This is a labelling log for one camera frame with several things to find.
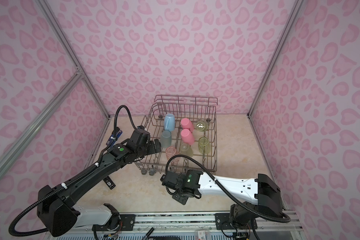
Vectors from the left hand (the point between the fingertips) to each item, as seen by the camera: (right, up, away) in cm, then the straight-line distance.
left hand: (155, 143), depth 80 cm
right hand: (+14, -24, -7) cm, 28 cm away
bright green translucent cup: (+28, -3, +13) cm, 31 cm away
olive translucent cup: (+17, -4, +6) cm, 18 cm away
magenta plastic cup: (+17, +3, +11) cm, 21 cm away
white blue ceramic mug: (+6, +12, +18) cm, 23 cm away
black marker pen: (-1, -41, -10) cm, 43 cm away
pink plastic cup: (+17, +11, +17) cm, 26 cm away
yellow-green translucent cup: (+26, +9, +17) cm, 33 cm away
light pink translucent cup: (+7, -6, +9) cm, 13 cm away
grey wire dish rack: (+23, +22, +27) cm, 42 cm away
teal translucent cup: (+4, +2, +13) cm, 14 cm away
